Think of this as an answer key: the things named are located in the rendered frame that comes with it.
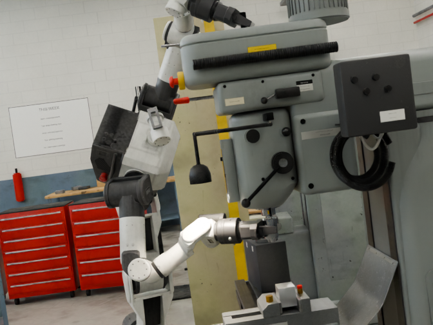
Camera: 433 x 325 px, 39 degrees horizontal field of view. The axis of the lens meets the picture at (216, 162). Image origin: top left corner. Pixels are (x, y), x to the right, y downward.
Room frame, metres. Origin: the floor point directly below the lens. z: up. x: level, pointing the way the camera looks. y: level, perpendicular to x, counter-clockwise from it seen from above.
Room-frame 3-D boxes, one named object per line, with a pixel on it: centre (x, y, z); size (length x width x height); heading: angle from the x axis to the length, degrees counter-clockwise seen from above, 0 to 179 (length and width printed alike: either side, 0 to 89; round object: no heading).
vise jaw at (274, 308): (1.89, -0.10, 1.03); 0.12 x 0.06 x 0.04; 4
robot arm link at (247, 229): (2.09, -0.06, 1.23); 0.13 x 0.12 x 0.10; 160
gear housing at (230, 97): (2.06, -0.19, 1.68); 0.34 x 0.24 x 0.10; 93
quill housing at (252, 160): (2.06, -0.15, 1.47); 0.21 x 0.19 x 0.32; 3
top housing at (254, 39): (2.06, -0.17, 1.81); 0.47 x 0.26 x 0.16; 93
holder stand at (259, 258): (2.47, -0.15, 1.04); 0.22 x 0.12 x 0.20; 10
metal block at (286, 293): (1.89, -0.16, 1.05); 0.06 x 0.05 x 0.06; 4
